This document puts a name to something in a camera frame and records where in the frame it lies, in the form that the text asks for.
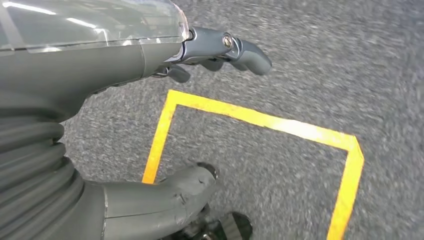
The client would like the yellow floor tape square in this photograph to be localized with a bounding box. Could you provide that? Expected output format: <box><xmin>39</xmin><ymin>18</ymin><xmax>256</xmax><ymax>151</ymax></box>
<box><xmin>141</xmin><ymin>89</ymin><xmax>365</xmax><ymax>240</ymax></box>

